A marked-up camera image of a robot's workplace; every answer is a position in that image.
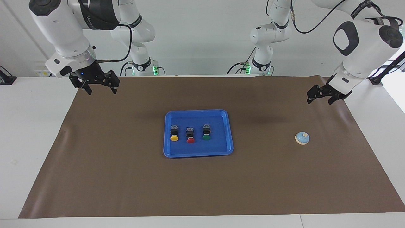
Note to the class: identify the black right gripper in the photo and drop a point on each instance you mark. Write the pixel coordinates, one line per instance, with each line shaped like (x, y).
(90, 75)

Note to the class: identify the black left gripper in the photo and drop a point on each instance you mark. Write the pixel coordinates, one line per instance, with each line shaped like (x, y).
(333, 91)

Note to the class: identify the yellow push button switch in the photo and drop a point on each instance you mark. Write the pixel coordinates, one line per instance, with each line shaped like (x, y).
(174, 138)

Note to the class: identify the red push button switch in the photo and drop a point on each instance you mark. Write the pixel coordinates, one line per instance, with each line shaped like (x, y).
(190, 141)

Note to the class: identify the green push button switch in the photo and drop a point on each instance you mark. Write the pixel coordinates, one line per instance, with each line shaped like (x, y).
(206, 137)

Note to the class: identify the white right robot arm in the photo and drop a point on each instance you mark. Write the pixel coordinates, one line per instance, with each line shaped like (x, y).
(63, 31)

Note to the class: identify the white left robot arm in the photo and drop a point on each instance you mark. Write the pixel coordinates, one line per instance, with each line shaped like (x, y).
(364, 60)

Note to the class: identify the light blue call bell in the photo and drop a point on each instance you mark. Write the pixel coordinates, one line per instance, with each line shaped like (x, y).
(302, 138)

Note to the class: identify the blue plastic tray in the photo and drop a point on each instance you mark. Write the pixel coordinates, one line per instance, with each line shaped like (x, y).
(218, 145)

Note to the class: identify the black clamp stand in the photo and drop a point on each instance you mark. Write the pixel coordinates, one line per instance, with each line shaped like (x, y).
(376, 81)

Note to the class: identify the white power outlet box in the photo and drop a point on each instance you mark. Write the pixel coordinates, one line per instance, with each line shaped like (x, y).
(41, 73)

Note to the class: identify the brown table mat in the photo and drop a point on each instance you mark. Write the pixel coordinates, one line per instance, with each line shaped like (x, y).
(126, 183)

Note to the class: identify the black desk mount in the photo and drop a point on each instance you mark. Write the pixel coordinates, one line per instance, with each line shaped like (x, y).
(6, 80)

